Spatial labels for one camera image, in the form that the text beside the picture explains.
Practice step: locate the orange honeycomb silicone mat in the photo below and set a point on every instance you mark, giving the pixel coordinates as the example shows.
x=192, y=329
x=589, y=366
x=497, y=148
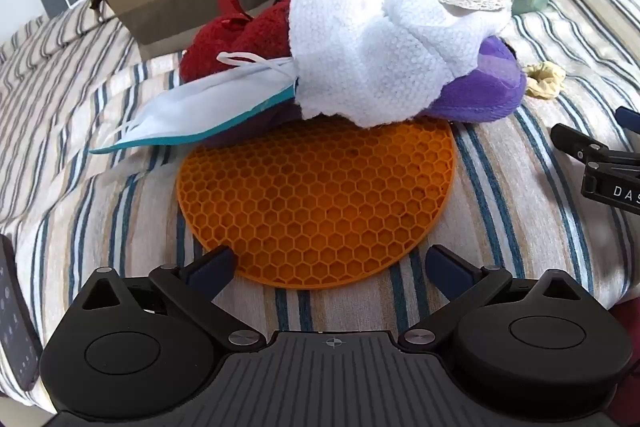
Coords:
x=310, y=207

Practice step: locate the dark red cloth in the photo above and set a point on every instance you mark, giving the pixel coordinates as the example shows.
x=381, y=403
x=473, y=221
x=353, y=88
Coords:
x=627, y=357

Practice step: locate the white textured cloth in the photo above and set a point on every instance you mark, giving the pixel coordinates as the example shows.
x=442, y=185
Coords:
x=360, y=47

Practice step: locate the beige scrunchie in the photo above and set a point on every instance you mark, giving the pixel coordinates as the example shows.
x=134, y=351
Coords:
x=545, y=79

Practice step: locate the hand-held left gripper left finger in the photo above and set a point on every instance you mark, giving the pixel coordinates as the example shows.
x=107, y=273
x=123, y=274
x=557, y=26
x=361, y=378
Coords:
x=210, y=269

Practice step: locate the white face mask teal edge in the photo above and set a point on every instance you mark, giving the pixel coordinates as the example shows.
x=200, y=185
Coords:
x=200, y=107

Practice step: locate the red towel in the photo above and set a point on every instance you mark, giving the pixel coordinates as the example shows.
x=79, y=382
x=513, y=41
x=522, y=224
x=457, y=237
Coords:
x=250, y=42

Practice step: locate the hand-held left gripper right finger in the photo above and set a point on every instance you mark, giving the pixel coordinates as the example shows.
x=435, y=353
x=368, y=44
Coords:
x=447, y=269

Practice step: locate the purple towel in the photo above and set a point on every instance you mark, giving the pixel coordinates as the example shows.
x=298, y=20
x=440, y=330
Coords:
x=480, y=92

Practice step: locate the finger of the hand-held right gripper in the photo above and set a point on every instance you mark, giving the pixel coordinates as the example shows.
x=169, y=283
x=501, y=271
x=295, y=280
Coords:
x=630, y=119
x=580, y=144

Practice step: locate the black remote control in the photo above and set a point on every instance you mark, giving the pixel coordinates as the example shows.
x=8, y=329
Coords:
x=15, y=317

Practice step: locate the striped bed sheet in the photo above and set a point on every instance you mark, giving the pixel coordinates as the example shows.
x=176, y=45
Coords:
x=500, y=207

